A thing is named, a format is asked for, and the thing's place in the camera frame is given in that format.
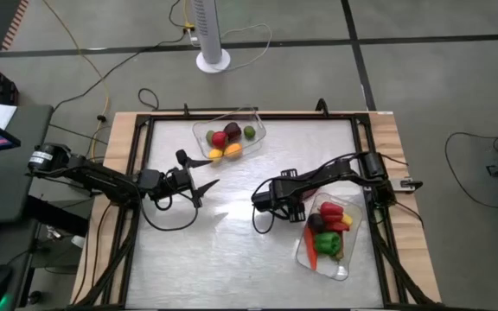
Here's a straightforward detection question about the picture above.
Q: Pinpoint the black looped cable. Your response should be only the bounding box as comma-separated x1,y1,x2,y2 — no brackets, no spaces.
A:
137,87,161,112

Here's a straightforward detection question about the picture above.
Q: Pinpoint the dark purple plum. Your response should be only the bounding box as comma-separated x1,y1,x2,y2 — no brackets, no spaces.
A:
223,121,243,143

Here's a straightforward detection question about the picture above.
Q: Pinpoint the black thin floor cable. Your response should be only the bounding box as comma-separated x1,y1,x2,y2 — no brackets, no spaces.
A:
444,130,498,210

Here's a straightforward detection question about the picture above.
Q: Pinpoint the bright red apple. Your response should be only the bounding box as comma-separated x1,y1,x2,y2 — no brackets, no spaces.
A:
211,130,230,150

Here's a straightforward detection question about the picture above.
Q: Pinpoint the clear plastic basket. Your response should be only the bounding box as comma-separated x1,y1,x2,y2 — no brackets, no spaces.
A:
191,107,268,162
295,192,364,282

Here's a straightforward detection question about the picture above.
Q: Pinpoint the red bell pepper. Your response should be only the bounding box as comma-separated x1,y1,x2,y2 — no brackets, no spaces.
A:
318,200,345,223

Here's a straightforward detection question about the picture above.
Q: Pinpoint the grey side desk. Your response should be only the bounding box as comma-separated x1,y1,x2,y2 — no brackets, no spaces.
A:
0,104,54,225

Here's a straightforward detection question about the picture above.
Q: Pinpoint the orange fruit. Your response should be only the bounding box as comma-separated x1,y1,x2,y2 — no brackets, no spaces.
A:
223,143,245,160

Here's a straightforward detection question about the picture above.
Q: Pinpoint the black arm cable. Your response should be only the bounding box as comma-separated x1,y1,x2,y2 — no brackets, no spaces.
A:
139,193,201,233
250,204,278,236

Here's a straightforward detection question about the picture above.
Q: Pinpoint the white floor cable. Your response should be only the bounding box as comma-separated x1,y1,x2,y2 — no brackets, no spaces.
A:
188,22,273,73

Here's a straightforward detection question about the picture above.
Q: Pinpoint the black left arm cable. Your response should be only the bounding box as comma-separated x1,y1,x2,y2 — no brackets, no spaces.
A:
139,193,201,233

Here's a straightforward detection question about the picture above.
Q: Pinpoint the green bell pepper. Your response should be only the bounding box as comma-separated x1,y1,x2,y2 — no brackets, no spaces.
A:
313,231,343,257

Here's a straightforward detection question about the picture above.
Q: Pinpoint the dark purple eggplant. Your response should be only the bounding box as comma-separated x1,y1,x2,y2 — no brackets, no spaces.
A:
306,212,327,236

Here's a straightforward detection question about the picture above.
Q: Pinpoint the white tower fan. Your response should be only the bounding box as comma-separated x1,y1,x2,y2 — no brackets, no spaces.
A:
189,0,232,74

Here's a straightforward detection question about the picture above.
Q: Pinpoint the black metal table frame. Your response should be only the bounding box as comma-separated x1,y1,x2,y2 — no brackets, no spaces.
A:
71,103,443,311

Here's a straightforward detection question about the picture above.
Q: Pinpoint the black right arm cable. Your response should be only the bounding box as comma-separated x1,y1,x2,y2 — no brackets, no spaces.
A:
250,204,278,236

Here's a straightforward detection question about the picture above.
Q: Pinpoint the yellow hanging cable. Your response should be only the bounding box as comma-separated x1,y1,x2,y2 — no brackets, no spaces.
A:
40,0,112,133

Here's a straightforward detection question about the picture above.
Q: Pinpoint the orange carrot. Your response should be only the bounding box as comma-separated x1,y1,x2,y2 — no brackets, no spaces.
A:
303,225,320,272

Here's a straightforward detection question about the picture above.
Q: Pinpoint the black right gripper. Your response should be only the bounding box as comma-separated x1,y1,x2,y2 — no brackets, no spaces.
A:
251,168,308,225

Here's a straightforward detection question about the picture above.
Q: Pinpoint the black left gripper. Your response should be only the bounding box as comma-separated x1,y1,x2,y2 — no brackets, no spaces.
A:
161,148,221,210

